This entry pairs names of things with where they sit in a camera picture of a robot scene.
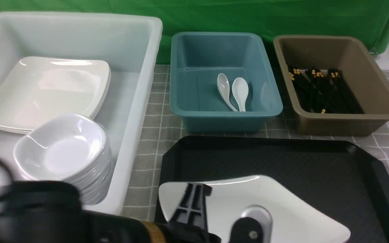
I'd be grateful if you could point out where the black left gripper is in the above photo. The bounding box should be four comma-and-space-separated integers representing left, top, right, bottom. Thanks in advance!
0, 181, 221, 243

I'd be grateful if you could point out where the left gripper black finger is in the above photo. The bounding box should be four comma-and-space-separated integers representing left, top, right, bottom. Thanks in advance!
169, 182, 212, 233
230, 206, 273, 243

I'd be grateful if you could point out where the large white square rice plate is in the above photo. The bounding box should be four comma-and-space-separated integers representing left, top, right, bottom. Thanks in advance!
158, 174, 351, 243

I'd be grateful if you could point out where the white ceramic spoon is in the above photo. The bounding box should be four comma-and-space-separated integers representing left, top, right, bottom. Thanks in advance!
216, 73, 238, 112
232, 77, 249, 112

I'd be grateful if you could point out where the top stacked square plate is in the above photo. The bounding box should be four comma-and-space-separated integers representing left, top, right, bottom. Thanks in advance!
0, 56, 111, 130

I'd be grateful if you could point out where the stack of white bowls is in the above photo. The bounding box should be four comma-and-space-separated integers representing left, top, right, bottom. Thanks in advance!
14, 146, 114, 205

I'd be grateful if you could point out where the black serving tray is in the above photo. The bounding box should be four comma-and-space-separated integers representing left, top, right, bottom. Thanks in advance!
159, 136, 389, 243

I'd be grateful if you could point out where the white ceramic spoon in bin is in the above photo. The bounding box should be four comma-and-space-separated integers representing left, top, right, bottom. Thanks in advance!
216, 73, 238, 112

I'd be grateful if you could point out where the teal plastic bin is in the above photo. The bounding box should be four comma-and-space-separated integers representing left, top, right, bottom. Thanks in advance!
170, 32, 283, 134

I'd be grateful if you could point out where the bundle of black chopsticks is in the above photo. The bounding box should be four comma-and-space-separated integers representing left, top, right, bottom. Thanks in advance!
288, 65, 364, 114

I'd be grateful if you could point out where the brown plastic bin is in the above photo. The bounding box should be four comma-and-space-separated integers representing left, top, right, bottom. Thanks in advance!
274, 35, 389, 136

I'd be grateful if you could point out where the grey checked tablecloth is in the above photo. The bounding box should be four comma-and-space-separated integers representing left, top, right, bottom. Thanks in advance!
121, 65, 389, 220

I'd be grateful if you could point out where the large white plastic bin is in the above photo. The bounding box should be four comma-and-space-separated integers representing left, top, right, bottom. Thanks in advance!
0, 12, 163, 214

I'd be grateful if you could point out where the green backdrop cloth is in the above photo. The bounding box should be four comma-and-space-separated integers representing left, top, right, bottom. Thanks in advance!
0, 0, 389, 64

